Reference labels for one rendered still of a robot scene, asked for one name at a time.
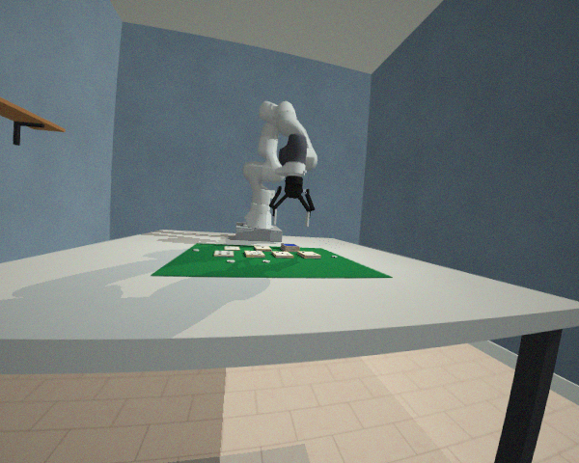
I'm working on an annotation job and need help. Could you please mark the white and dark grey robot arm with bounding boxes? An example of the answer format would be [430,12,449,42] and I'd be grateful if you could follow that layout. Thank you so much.
[242,101,317,229]

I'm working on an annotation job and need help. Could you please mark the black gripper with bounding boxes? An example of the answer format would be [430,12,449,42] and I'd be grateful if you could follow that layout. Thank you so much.
[269,176,315,227]

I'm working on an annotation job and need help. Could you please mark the green felt mat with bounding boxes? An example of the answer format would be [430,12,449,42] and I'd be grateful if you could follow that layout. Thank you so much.
[151,243,393,278]

